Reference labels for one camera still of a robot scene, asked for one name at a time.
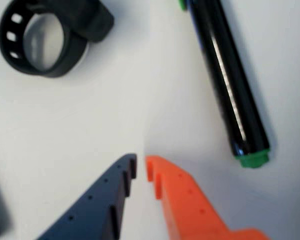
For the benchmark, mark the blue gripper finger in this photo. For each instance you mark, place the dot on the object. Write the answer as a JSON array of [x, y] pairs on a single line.
[[95, 210]]

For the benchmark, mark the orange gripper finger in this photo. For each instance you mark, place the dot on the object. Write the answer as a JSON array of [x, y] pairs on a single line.
[[190, 207]]

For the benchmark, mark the black smartwatch band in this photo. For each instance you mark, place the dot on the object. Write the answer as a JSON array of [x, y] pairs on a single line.
[[90, 20]]

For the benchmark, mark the black marker with green cap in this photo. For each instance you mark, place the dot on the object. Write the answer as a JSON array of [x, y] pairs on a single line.
[[227, 87]]

